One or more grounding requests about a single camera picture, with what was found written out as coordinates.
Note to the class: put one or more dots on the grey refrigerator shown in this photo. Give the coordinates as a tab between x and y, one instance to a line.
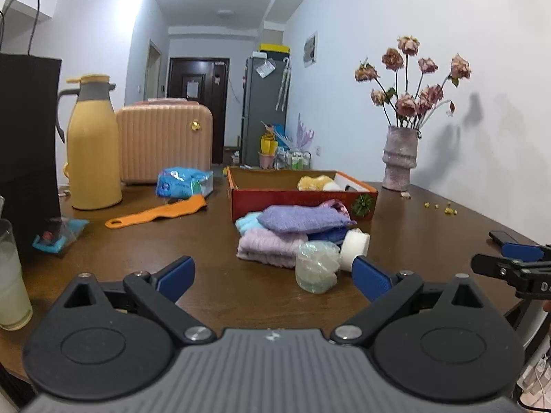
258	112

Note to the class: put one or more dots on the light blue towel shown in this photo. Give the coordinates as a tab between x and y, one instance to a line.
247	223

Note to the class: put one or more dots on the yellow toy in bucket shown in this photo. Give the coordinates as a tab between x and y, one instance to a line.
267	150

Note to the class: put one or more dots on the yellow sponge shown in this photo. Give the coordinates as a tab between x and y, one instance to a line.
312	183

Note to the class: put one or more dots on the pink patterned cloth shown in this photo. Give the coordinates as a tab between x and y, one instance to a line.
338	206

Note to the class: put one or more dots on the yellow thermos jug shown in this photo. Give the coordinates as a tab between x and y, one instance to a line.
94	155

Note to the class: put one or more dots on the dark entrance door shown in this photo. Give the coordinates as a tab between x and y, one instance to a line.
198	107

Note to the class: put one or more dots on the orange plastic comb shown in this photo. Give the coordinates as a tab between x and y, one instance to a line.
159	213

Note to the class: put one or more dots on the glass of pale drink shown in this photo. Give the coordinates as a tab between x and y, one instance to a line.
10	284

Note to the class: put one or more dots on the dried pink roses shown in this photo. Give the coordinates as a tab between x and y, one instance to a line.
407	103

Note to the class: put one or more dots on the scattered yellow petals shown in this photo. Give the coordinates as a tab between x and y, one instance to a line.
447	211

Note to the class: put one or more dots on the clear hanging umbrella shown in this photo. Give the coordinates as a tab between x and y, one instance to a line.
283	86

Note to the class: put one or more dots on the blue snack packet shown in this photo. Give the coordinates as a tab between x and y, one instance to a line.
58	236

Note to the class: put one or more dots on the wall picture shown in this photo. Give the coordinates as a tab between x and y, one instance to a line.
310	49

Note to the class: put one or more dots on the paper on refrigerator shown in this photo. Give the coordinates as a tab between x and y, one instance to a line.
266	69

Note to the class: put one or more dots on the small storage rack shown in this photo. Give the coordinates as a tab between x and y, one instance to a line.
295	159

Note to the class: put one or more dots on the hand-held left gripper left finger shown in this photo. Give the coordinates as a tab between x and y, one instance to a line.
177	277

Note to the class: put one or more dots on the yellow box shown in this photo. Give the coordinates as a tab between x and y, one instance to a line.
273	49

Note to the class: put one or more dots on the clear plastic bag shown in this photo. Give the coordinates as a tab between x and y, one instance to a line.
316	266

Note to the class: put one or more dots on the purple feather fan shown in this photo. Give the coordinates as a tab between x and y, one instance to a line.
305	133

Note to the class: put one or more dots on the light side door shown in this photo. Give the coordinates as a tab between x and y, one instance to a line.
153	71

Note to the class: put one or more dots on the red cardboard box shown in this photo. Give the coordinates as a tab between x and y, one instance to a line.
275	202

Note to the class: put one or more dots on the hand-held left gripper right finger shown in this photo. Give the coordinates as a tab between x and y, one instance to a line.
369	277

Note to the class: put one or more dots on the purple towel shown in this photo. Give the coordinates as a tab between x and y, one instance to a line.
301	219

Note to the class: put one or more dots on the pink ribbed suitcase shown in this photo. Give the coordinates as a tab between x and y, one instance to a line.
163	142

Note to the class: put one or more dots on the white round sponge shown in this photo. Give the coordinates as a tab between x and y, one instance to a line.
355	247

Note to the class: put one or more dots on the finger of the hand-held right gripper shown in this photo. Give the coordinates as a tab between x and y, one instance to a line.
490	264
521	251

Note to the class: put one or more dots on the pink textured vase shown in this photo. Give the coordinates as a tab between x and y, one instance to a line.
400	159

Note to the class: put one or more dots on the blue tissue packet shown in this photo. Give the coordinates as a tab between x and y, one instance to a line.
183	183

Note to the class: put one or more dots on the black paper bag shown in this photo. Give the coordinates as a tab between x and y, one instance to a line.
28	146

